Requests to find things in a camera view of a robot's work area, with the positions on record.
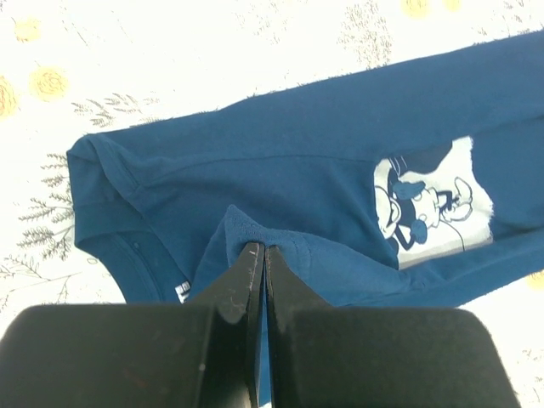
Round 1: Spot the floral patterned tablecloth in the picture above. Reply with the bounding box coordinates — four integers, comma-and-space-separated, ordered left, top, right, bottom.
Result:
1, 1, 543, 407

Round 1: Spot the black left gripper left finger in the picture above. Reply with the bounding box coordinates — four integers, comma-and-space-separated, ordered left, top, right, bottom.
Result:
1, 243, 264, 407

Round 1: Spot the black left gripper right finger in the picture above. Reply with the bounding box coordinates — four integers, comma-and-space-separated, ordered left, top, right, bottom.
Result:
265, 246, 519, 407

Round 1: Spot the blue printed t-shirt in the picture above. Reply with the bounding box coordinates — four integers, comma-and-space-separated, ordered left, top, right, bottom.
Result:
67, 32, 543, 407

